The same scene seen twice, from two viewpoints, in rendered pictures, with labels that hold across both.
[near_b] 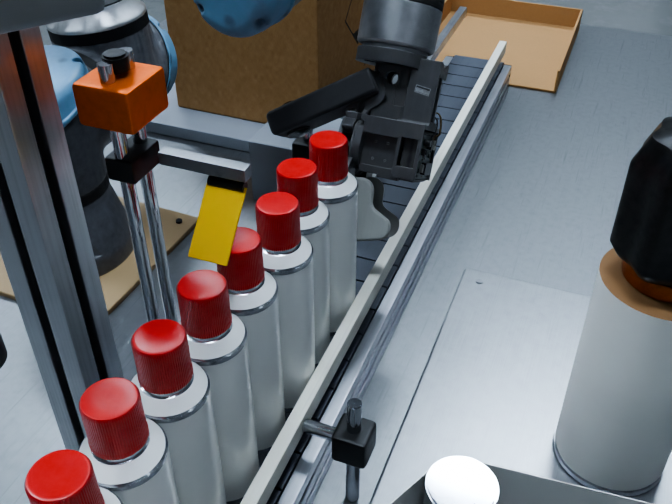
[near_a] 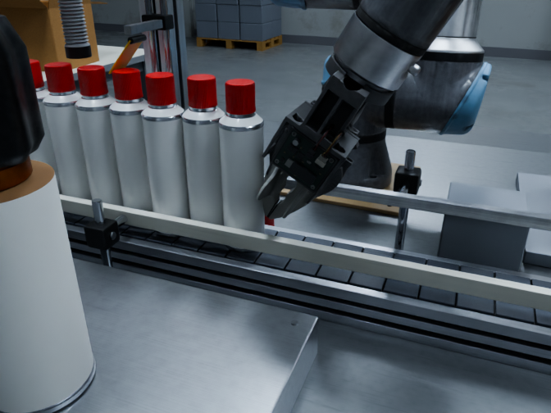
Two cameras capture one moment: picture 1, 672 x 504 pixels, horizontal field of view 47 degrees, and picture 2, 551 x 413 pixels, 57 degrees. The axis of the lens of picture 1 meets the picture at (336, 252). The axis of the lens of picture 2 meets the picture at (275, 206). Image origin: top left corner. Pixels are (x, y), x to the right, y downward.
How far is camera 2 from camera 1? 0.85 m
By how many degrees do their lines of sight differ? 74
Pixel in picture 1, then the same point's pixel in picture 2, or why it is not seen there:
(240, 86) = not seen: outside the picture
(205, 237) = (124, 61)
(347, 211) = (223, 138)
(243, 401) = (86, 147)
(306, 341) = (152, 180)
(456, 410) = (129, 295)
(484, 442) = (90, 306)
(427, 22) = (353, 38)
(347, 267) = (225, 190)
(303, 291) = (147, 138)
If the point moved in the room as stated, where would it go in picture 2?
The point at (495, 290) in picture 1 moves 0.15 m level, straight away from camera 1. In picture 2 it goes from (280, 333) to (440, 361)
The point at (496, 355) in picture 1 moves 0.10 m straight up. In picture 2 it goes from (184, 323) to (176, 236)
